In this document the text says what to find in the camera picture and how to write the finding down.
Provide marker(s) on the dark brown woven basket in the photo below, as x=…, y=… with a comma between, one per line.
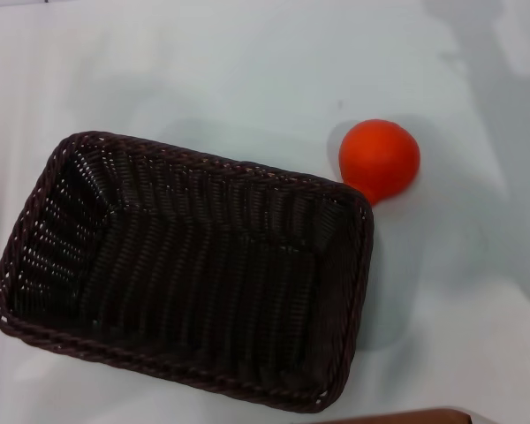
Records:
x=194, y=274

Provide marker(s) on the red plastic pear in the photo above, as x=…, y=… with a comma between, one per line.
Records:
x=380, y=156

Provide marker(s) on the brown board edge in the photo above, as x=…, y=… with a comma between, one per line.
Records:
x=406, y=417

